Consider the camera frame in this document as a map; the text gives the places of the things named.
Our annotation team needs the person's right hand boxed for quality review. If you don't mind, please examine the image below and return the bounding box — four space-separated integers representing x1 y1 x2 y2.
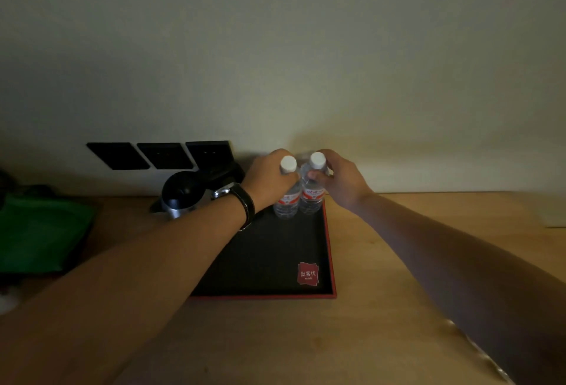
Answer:
307 149 374 213

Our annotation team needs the person's left hand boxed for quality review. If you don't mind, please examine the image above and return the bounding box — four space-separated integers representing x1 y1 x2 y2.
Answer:
241 148 301 215

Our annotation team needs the water bottle red label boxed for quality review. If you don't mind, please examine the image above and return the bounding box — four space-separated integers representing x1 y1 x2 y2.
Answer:
272 155 304 221
298 152 329 216

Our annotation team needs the black tray with red rim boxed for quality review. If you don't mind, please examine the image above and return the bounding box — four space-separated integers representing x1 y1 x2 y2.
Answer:
190 199 338 301

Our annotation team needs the person's right forearm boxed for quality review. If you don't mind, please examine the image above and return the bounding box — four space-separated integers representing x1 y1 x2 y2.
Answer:
353 192 566 385

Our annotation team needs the person's left forearm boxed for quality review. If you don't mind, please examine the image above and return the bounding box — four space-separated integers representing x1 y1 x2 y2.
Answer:
0 194 248 385

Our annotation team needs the steel electric kettle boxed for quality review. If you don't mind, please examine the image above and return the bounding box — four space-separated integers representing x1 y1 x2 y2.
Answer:
150 161 246 221

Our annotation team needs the pale flat card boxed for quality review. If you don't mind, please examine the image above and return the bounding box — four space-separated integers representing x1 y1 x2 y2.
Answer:
537 194 566 229

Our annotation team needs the green fabric bag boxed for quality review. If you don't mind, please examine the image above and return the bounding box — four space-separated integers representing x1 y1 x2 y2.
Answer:
0 194 98 275

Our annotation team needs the black strap wristwatch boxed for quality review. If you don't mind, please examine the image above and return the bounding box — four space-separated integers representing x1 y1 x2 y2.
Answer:
212 182 256 233

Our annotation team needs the black wall socket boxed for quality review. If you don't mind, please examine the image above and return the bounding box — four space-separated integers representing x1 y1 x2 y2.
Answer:
136 142 195 171
185 140 235 169
86 142 151 172

